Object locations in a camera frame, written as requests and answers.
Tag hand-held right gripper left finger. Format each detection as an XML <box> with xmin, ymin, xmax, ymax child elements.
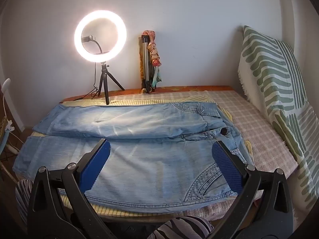
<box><xmin>27</xmin><ymin>138</ymin><xmax>111</xmax><ymax>239</ymax></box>

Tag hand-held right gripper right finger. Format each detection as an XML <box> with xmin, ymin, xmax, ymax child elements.
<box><xmin>211</xmin><ymin>140</ymin><xmax>293</xmax><ymax>239</ymax></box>

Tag light blue denim pants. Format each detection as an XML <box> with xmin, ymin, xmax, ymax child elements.
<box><xmin>12</xmin><ymin>102</ymin><xmax>255</xmax><ymax>213</ymax></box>

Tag pale checked bed sheet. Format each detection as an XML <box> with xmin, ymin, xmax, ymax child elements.
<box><xmin>62</xmin><ymin>90</ymin><xmax>299</xmax><ymax>222</ymax></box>

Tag yellow striped blanket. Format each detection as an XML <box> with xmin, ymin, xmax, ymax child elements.
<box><xmin>32</xmin><ymin>96</ymin><xmax>252</xmax><ymax>217</ymax></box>

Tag green white patterned pillow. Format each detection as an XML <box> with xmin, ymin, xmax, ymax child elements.
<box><xmin>268</xmin><ymin>105</ymin><xmax>319</xmax><ymax>205</ymax></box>
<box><xmin>238</xmin><ymin>25</ymin><xmax>309</xmax><ymax>120</ymax></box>

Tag person's zebra print clothing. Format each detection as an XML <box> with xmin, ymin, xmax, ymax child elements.
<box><xmin>15</xmin><ymin>179</ymin><xmax>215</xmax><ymax>239</ymax></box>

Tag small black tripod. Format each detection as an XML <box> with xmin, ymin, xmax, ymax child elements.
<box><xmin>98</xmin><ymin>62</ymin><xmax>126</xmax><ymax>105</ymax></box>

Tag orange brown cloth strip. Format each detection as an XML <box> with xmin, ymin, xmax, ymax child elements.
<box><xmin>138</xmin><ymin>37</ymin><xmax>146</xmax><ymax>90</ymax></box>

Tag folded silver black tripod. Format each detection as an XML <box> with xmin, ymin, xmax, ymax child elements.
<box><xmin>141</xmin><ymin>35</ymin><xmax>153</xmax><ymax>94</ymax></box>

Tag white gooseneck lamp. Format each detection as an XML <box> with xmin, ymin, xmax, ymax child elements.
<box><xmin>0</xmin><ymin>78</ymin><xmax>19</xmax><ymax>155</ymax></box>

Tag thin black ring light cable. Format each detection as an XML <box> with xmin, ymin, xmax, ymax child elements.
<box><xmin>59</xmin><ymin>63</ymin><xmax>100</xmax><ymax>104</ymax></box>

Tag white ring light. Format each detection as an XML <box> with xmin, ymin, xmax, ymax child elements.
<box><xmin>74</xmin><ymin>10</ymin><xmax>127</xmax><ymax>63</ymax></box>

